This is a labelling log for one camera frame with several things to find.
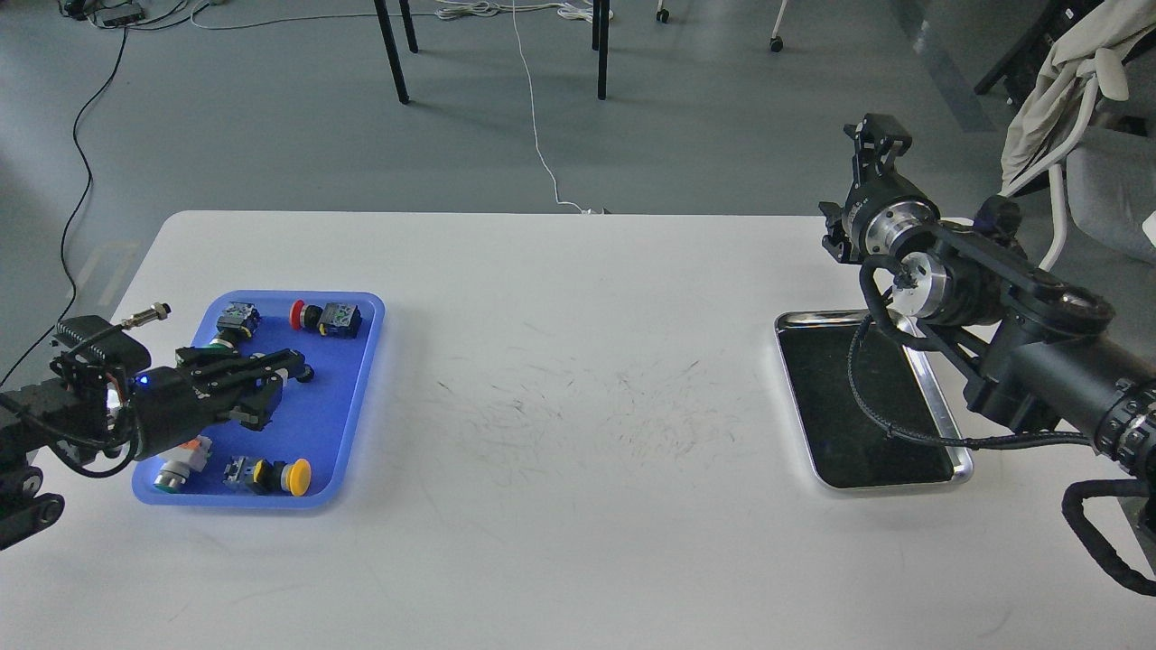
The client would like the green push button switch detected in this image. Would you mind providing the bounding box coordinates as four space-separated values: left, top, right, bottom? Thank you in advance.
208 302 264 349

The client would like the black table leg right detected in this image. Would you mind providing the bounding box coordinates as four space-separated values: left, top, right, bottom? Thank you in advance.
591 0 612 99

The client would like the red push button switch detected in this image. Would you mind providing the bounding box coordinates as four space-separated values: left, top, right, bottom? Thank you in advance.
288 300 362 339

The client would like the beige cloth on chair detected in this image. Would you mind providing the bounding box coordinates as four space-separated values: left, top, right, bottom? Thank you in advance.
1000 1 1155 195

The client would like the black floor cable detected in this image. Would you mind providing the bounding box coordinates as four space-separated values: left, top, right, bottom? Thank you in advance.
0 27 132 389

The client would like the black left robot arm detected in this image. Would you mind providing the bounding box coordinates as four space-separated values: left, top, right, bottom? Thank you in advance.
3 303 314 548

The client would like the silver metal tray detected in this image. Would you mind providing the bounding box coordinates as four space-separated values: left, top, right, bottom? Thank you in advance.
775 311 975 492

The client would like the white orange push button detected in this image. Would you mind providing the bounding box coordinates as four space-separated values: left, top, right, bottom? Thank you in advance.
153 435 213 494

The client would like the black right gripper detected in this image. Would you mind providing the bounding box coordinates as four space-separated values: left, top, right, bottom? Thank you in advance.
818 115 940 265

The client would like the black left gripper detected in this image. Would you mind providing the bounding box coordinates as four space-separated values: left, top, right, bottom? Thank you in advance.
129 347 306 461

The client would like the white floor cable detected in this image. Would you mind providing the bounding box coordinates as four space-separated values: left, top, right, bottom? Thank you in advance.
436 0 615 216

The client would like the yellow push button switch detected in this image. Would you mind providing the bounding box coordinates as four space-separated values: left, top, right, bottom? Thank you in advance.
222 456 312 497

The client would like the blue plastic tray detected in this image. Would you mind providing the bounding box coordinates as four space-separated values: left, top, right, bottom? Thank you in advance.
131 289 387 511

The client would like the small black gear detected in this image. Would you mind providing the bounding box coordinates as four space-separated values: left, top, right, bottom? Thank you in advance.
294 365 314 384

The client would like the black table leg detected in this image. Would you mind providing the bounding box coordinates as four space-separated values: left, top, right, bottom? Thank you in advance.
373 0 420 106
591 0 612 99

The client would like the black table leg left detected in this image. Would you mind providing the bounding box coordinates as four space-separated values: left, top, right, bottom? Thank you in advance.
373 0 420 106

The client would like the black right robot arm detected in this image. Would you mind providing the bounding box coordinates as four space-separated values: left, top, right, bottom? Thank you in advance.
820 115 1155 596

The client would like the black power strip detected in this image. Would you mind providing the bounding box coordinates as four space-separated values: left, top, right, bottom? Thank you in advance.
57 0 145 29

